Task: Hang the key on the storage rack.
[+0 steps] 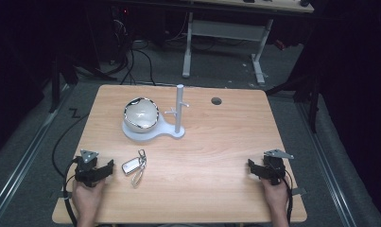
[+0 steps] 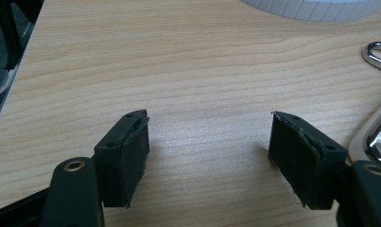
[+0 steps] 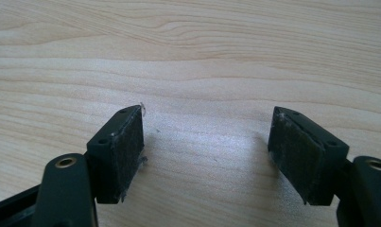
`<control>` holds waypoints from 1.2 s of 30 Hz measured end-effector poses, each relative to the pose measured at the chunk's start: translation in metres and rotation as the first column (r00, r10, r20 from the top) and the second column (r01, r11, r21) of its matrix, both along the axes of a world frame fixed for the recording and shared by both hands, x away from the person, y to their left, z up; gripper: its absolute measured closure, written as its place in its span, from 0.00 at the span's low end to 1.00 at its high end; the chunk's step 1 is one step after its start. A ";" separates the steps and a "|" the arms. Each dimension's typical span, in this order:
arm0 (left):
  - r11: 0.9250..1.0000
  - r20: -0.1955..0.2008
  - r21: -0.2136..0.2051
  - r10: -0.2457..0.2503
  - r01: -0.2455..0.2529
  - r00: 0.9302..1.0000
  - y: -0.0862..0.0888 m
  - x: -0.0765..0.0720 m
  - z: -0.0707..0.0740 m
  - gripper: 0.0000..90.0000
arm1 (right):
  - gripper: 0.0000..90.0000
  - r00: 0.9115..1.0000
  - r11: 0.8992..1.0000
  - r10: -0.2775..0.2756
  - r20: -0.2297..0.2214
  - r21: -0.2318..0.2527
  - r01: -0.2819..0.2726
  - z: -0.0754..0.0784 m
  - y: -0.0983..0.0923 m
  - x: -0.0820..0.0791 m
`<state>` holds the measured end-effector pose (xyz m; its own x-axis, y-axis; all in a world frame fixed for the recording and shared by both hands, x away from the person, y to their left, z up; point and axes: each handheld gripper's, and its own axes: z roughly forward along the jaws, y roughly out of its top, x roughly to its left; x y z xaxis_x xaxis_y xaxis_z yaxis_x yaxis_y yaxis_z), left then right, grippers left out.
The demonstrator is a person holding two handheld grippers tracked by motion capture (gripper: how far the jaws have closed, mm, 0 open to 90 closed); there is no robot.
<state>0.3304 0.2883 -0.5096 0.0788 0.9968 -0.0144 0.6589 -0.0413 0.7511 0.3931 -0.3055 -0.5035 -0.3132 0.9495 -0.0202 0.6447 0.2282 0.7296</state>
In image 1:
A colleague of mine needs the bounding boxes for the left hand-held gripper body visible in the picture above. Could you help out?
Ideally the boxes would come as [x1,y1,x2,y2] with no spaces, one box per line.
[73,148,108,188]

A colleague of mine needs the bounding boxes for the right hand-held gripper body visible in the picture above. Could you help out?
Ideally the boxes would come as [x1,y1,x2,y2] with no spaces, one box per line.
[259,148,295,186]

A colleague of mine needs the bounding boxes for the person's right hand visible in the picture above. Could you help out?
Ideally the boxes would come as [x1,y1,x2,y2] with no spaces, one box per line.
[260,176,290,218]

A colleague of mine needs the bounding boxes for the white key fob with rings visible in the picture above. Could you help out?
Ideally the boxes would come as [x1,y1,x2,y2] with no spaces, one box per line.
[121,148,147,189]

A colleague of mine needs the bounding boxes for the shiny silver bowl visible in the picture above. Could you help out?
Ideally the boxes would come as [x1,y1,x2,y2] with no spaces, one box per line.
[123,96,161,133]

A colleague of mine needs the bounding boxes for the black floor stand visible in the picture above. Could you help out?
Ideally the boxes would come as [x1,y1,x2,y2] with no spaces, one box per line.
[265,70,322,134]
[47,51,118,114]

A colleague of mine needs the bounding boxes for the dark equipment with red light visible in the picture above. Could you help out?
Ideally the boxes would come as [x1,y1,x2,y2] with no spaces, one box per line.
[110,5,136,64]

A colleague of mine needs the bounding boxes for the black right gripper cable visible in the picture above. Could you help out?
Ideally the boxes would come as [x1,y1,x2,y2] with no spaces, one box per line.
[282,174,295,225]

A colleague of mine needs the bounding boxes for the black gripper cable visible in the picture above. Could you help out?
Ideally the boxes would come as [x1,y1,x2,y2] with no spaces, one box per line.
[51,113,90,227]
[282,174,295,225]

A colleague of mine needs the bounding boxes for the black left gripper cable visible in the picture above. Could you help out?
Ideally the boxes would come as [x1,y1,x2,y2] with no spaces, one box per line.
[51,113,90,227]

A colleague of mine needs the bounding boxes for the metal floor rail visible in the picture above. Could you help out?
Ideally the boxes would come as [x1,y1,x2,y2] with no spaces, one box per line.
[0,84,73,223]
[295,101,358,227]

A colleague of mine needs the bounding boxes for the white stand with peg post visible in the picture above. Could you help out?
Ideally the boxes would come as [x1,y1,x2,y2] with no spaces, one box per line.
[121,83,190,142]

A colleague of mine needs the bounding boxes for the black floor cables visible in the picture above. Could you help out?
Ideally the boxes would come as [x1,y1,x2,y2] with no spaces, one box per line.
[100,18,157,87]

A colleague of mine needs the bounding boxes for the white frame desk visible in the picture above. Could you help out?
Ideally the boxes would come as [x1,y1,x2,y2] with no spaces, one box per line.
[182,0,315,86]

